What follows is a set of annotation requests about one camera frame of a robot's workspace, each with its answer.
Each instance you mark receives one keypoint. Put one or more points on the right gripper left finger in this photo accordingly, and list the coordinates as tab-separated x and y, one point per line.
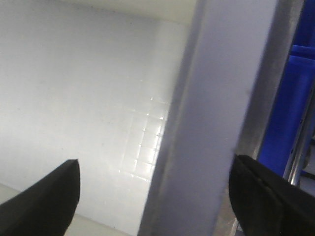
47	207

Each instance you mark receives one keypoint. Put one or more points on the white plastic tote bin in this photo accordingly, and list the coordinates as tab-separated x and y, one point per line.
127	96

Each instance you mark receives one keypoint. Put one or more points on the blue bin beside shelf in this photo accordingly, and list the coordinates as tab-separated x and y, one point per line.
293	94

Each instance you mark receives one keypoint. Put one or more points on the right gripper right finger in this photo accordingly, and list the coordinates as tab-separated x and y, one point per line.
265	204

